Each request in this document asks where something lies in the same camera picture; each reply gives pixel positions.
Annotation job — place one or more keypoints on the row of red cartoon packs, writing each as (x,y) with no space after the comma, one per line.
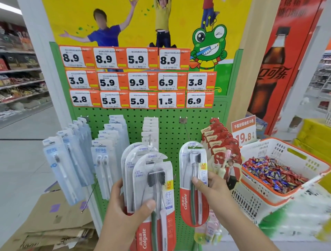
(222,150)

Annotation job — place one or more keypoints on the red grey toothbrush blister card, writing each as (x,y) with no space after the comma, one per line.
(186,207)

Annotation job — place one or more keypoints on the row of blue toothbrush packs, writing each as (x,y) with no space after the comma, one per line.
(62,165)

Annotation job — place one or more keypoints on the green pegboard display rack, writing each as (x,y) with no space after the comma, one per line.
(170,129)

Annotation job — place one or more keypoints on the stocked store shelves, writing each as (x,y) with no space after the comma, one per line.
(20,82)

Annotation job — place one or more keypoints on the person's right forearm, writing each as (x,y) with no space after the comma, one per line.
(248,232)

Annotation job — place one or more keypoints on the red cola poster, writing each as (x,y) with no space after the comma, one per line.
(289,67)

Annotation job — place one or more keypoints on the row of twin toothbrush packs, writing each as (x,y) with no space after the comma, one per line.
(103,165)

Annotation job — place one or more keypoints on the stack of yellow cartons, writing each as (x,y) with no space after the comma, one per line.
(315,134)

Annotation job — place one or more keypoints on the pile of flattened cardboard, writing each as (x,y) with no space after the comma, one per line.
(46,217)

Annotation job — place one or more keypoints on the light wooden post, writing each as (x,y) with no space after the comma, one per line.
(253,51)

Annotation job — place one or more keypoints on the heap of wrapped candies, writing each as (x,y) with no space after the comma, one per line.
(274,173)

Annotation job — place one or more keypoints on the ceiling light strip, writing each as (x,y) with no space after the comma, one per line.
(9,8)

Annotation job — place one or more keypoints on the person's right hand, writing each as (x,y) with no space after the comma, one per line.
(217,199)

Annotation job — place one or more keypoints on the row of green pink packs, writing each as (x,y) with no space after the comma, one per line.
(209,232)

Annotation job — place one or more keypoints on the basket of candies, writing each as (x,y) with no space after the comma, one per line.
(305,155)

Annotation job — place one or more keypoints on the bundle of green toothbrush packs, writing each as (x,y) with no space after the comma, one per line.
(150,132)

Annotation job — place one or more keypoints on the rows of orange price tags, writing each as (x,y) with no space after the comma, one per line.
(139,80)

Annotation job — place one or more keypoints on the yellow frog poster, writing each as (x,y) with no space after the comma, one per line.
(145,15)

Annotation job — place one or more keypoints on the small printed sign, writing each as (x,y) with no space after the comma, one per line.
(243,132)

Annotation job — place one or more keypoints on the pile of red grey toothbrush packs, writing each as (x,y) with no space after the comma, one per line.
(139,170)

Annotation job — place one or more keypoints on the person's left hand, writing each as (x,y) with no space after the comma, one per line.
(121,222)

